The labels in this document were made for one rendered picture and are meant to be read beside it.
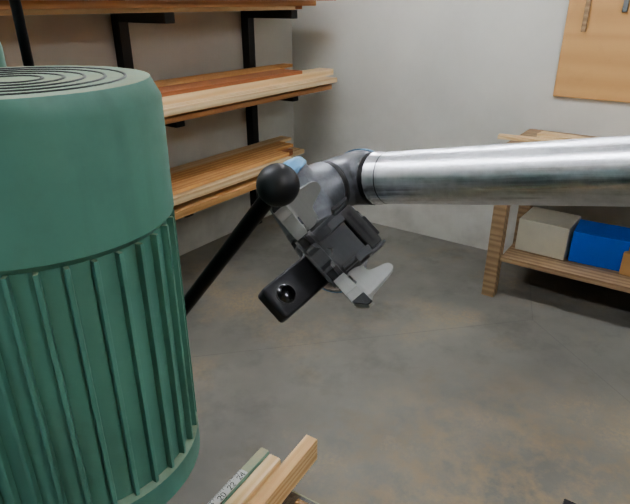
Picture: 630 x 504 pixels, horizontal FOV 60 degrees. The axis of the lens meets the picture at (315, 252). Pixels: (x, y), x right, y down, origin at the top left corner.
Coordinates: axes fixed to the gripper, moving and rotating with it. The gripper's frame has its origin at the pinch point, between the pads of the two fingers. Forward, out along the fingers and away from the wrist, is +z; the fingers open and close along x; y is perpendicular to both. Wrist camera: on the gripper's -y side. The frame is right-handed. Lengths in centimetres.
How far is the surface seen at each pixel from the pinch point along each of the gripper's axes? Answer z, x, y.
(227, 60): -288, -166, 46
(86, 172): 26.2, -8.5, -7.0
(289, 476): -26.0, 18.7, -23.4
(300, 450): -29.5, 17.5, -20.6
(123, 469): 15.8, 4.4, -20.4
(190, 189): -237, -98, -23
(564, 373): -208, 94, 53
